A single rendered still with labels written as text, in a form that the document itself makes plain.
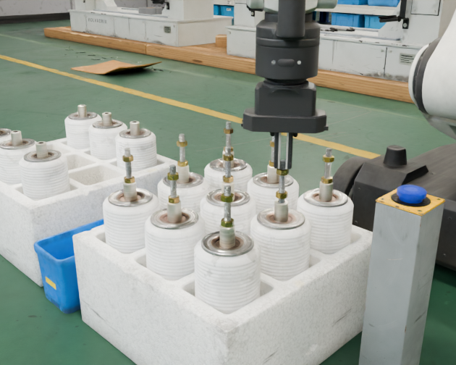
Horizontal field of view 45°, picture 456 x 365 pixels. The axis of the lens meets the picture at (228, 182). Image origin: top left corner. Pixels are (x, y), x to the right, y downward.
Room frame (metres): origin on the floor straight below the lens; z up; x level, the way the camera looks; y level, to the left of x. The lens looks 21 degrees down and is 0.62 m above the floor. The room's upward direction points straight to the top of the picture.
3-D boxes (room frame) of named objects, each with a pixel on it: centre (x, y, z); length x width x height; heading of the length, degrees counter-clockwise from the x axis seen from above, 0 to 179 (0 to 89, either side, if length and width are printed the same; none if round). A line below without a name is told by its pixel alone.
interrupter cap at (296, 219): (0.78, -0.08, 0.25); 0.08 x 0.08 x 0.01
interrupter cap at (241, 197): (0.86, 0.00, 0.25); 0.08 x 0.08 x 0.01
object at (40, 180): (1.09, 0.39, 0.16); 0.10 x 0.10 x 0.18
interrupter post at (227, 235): (0.69, 0.00, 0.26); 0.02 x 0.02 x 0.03
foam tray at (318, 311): (0.86, 0.00, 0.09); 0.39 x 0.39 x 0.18; 45
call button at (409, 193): (0.71, -0.26, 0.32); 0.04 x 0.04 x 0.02
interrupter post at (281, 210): (0.78, -0.08, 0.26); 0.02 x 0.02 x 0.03
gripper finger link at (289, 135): (0.78, -0.09, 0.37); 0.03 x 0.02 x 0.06; 173
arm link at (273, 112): (0.78, -0.08, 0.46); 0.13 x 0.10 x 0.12; 83
